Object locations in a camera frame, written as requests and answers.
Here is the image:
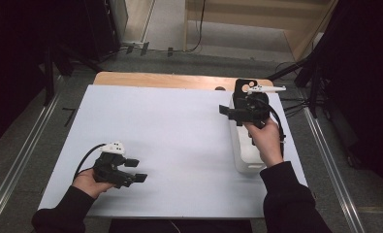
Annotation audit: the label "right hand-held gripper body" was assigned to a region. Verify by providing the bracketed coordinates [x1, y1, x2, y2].
[228, 84, 287, 129]

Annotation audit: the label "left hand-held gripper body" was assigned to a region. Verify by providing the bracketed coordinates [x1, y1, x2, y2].
[92, 141, 137, 189]

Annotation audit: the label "black phone case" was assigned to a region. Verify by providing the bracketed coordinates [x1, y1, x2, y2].
[233, 78, 260, 102]

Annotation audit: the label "white oblong container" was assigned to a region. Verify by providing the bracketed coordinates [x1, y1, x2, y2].
[228, 92, 269, 176]

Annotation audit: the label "person's left hand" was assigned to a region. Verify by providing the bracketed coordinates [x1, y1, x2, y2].
[71, 168, 114, 200]

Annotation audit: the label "person's right hand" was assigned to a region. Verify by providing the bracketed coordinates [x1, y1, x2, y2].
[243, 116, 286, 169]

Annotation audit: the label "white board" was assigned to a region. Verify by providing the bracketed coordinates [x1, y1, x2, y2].
[36, 84, 319, 220]

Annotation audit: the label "wooden table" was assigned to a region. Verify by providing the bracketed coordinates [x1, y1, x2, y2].
[92, 71, 276, 94]

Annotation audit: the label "black stand legs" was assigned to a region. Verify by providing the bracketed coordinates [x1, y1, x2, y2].
[266, 52, 328, 119]
[43, 42, 104, 107]

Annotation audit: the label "light wooden furniture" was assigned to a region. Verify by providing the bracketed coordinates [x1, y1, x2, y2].
[182, 0, 339, 62]

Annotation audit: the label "black cabinet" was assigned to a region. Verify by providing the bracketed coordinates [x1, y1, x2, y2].
[81, 0, 123, 62]

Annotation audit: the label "left hand-held gripper cable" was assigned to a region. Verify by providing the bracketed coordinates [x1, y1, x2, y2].
[73, 143, 108, 181]

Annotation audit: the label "hand-held gripper cable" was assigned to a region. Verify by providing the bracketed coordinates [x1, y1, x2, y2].
[260, 96, 287, 160]
[73, 143, 108, 181]

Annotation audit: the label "right hand-held gripper cable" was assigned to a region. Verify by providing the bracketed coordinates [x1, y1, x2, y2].
[260, 96, 287, 160]

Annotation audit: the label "black floor cables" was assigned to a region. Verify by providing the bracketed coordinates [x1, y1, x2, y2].
[274, 60, 313, 118]

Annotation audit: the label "black hanging cable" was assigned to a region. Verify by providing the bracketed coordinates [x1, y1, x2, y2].
[184, 0, 207, 53]

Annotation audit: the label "metal floor rail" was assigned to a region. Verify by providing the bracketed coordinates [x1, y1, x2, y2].
[0, 76, 65, 233]
[303, 106, 367, 233]

